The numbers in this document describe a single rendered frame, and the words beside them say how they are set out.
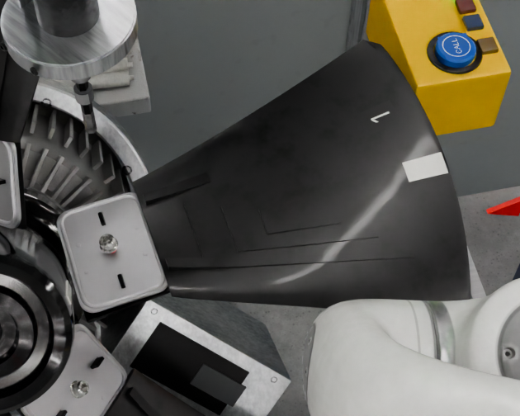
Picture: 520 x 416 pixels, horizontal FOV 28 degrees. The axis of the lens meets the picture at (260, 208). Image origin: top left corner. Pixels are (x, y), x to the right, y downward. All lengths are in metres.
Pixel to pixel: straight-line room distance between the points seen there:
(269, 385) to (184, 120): 0.92
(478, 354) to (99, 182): 0.44
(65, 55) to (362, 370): 0.21
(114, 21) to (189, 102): 1.20
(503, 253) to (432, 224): 1.44
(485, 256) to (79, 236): 1.52
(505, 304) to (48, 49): 0.26
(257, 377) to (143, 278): 0.20
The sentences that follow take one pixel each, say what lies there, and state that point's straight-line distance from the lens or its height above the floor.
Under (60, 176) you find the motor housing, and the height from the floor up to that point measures 1.16.
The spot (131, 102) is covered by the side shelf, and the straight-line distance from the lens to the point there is 1.29.
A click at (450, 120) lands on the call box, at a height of 1.01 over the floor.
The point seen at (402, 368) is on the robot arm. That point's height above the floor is 1.43.
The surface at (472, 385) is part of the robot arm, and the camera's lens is 0.45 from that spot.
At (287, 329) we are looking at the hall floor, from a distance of 2.07.
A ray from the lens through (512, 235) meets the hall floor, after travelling 2.25.
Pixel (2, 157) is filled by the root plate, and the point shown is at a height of 1.28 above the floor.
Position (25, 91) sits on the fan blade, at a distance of 0.69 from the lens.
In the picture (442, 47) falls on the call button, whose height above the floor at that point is 1.08.
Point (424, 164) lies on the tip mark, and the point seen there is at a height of 1.21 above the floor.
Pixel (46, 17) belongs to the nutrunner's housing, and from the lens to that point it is 0.54.
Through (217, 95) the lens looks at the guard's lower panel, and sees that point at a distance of 1.74.
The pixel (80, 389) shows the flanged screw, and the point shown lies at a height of 1.13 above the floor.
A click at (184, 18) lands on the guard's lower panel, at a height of 0.70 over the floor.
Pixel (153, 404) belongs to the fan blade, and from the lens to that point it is 0.84.
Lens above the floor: 1.85
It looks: 57 degrees down
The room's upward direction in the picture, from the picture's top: 1 degrees clockwise
